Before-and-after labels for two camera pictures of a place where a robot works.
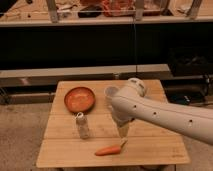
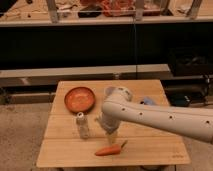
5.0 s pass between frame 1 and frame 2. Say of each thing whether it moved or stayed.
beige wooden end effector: moved
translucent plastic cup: stayed
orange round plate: stayed
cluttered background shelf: stayed
